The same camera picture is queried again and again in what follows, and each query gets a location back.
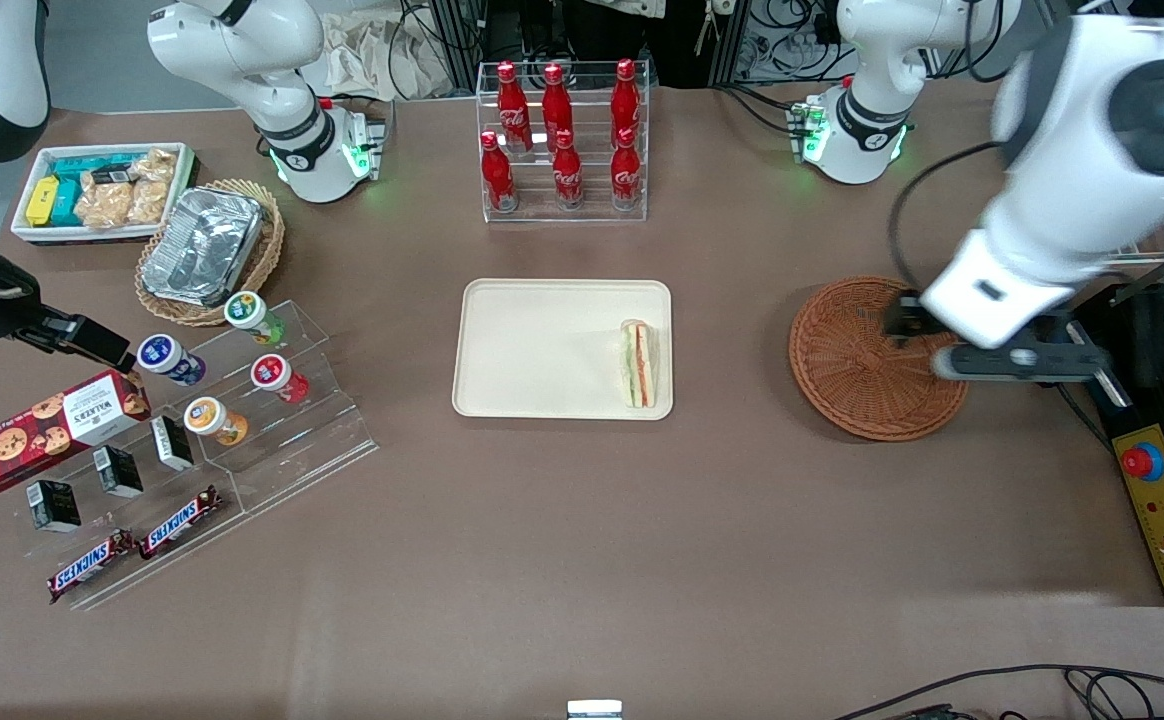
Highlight clear bag of cookies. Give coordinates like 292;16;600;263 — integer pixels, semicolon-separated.
132;148;179;184
127;180;172;226
75;180;135;230

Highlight long teal snack box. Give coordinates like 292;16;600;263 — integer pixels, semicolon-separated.
50;152;135;184

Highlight clear acrylic stepped display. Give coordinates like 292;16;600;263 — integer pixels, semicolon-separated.
22;298;380;612

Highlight looped black floor cable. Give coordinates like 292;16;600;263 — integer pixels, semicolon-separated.
1062;668;1164;720

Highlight crumpled beige cloth bag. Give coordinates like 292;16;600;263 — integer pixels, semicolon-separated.
320;14;455;101

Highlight black background cable bundle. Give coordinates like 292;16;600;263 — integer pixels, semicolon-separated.
387;0;488;98

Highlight light oval wicker basket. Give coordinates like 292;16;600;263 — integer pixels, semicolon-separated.
135;179;286;328

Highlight black machine with yellow panel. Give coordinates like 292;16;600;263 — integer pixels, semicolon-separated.
1067;283;1164;608

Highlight clear acrylic bottle rack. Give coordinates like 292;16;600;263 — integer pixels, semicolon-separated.
475;58;651;224

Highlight red cola bottle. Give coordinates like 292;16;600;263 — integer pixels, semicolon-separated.
497;62;534;153
552;130;585;211
610;128;643;211
610;58;642;141
541;63;575;151
481;131;519;213

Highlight long black floor cable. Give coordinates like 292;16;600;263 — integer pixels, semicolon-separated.
832;664;1164;720

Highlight person in beige clothes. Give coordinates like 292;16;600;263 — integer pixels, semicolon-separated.
580;0;669;20

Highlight black power cable with plug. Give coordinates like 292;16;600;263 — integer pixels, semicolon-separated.
1054;384;1115;451

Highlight small black carton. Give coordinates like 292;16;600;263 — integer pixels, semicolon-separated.
93;445;144;499
150;415;195;472
26;480;82;532

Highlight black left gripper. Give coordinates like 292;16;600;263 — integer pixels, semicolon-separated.
885;294;944;347

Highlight red emergency stop button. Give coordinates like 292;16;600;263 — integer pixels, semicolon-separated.
1121;442;1164;482

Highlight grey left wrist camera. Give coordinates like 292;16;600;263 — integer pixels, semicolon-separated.
932;343;1111;387

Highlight small teal snack box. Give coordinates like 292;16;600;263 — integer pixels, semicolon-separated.
48;180;84;227

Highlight green capped drink bottle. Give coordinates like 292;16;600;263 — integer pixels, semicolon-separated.
224;291;285;346

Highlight brown round wicker basket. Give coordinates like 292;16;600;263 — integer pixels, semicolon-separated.
788;276;971;442

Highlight white rectangular bin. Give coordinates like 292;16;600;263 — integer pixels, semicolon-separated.
10;142;198;246

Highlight red Walkers cookie box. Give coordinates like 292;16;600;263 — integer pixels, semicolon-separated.
0;370;153;496

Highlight Snickers chocolate bar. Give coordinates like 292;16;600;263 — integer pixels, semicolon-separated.
48;529;139;604
139;486;222;560

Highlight blue capped drink bottle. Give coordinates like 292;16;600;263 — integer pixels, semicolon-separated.
137;334;207;387

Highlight triangular sandwich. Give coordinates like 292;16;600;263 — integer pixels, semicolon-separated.
619;318;661;409

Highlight yellow snack packet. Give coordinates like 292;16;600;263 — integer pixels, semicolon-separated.
25;176;61;228

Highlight aluminium foil container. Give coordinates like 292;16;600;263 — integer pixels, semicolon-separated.
140;187;263;308

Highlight beige rectangular tray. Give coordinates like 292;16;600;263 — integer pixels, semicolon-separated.
452;278;674;421

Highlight red capped drink bottle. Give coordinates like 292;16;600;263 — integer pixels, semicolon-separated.
250;354;311;405

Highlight black arm base cables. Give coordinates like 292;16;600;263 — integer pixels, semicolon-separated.
712;82;805;138

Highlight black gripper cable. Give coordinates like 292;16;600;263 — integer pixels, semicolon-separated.
886;140;1005;298

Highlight orange capped drink bottle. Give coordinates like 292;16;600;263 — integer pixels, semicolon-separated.
184;396;249;447

